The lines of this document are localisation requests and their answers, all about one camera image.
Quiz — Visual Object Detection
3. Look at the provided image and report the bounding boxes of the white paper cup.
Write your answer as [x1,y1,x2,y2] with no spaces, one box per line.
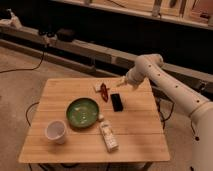
[45,120,66,144]

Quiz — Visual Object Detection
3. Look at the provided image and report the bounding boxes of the white lotion tube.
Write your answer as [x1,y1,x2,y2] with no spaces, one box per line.
[98,114,119,152]

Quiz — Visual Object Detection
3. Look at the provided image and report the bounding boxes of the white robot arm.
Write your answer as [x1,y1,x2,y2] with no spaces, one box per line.
[117,54,213,171]

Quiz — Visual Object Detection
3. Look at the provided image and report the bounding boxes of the black smartphone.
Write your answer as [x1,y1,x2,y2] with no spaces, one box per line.
[110,93,123,112]

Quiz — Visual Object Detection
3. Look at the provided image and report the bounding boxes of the green round plate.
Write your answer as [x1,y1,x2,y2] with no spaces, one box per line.
[66,98,99,129]

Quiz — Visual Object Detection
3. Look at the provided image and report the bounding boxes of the long wooden shelf ledge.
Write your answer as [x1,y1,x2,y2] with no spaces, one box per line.
[0,24,213,87]

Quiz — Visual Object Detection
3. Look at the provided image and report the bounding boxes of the small beige sponge block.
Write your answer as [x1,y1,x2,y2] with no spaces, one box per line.
[93,83,102,92]

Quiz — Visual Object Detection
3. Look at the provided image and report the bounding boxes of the wooden folding table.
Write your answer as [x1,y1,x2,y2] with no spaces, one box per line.
[19,78,170,163]

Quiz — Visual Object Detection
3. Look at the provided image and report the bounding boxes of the black power adapter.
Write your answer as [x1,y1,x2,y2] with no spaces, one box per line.
[56,29,75,42]

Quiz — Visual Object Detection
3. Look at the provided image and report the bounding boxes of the red chili pepper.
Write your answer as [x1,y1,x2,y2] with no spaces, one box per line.
[101,83,108,102]

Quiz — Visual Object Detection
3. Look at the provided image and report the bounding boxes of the black floor cable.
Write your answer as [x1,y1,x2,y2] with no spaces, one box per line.
[0,46,46,75]

